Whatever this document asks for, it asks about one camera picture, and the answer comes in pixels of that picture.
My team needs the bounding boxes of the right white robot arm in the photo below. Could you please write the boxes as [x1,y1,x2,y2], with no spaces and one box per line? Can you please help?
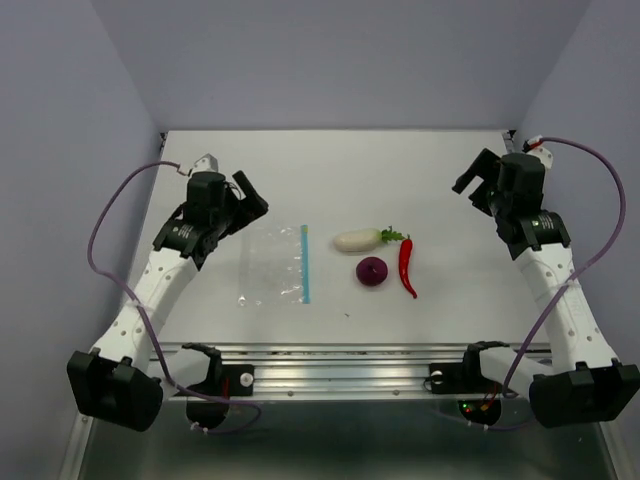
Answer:
[452,149,639,428]

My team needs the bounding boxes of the red chili pepper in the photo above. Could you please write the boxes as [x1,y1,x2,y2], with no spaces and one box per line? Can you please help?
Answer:
[398,236,418,299]

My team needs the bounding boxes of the clear zip top bag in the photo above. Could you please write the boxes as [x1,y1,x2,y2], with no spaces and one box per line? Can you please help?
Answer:
[237,224,311,308]

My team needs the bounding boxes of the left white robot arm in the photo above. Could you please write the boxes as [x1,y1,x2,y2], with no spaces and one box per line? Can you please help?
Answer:
[67,167,268,435]

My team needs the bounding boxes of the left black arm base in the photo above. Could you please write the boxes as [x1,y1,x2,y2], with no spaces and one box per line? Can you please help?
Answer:
[169,342,262,435]

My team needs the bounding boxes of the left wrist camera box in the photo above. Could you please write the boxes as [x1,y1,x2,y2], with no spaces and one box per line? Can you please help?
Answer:
[188,153,219,176]

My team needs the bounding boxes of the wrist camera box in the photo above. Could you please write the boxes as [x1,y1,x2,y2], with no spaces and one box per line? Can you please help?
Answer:
[188,153,219,176]
[522,135,554,171]

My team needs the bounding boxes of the aluminium mounting rail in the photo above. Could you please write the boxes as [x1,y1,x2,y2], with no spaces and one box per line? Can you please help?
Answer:
[216,343,467,402]

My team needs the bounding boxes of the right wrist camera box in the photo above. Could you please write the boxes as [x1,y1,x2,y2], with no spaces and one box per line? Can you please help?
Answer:
[522,135,554,171]

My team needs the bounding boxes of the purple onion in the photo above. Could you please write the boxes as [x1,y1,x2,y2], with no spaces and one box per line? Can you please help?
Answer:
[355,257,388,287]

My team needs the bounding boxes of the white radish with leaves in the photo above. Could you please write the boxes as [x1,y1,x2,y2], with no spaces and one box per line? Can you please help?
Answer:
[332,226,407,253]

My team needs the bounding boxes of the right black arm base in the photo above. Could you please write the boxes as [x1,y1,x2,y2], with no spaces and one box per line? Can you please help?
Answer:
[423,341,516,431]

